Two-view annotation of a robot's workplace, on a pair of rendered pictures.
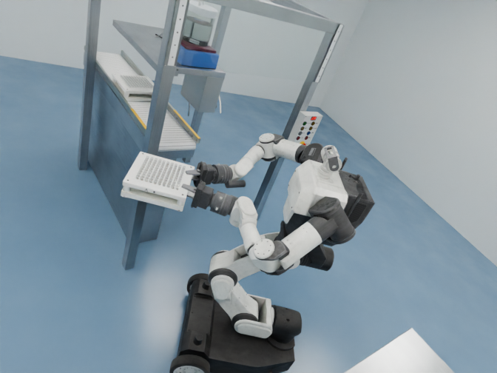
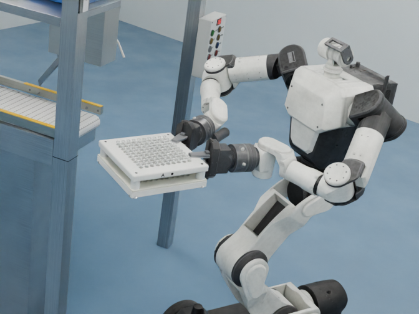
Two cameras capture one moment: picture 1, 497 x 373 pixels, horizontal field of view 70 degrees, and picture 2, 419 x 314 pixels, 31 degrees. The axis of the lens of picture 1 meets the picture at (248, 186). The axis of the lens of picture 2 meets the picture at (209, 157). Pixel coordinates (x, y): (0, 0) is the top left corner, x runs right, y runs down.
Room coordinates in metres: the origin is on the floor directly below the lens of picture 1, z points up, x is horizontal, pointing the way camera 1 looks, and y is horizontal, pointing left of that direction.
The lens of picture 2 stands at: (-0.73, 1.01, 1.98)
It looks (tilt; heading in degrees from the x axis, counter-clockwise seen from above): 25 degrees down; 336
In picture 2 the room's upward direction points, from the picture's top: 9 degrees clockwise
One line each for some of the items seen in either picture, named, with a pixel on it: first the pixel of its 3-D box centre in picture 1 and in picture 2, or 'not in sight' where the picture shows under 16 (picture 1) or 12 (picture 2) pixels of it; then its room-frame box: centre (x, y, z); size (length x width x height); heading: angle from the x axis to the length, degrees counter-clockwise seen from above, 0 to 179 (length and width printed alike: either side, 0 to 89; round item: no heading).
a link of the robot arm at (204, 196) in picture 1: (208, 199); (225, 158); (1.16, 0.13, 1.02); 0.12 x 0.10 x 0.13; 93
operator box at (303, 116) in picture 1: (303, 131); (209, 45); (2.24, -0.21, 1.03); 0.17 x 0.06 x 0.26; 137
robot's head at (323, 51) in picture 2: (330, 160); (334, 55); (1.31, -0.26, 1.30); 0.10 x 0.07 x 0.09; 11
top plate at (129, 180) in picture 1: (161, 175); (153, 155); (1.19, 0.35, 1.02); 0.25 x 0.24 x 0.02; 11
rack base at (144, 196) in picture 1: (159, 184); (151, 169); (1.19, 0.35, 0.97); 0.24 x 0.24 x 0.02; 11
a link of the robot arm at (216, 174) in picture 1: (209, 174); (191, 134); (1.33, 0.18, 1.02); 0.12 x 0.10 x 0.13; 133
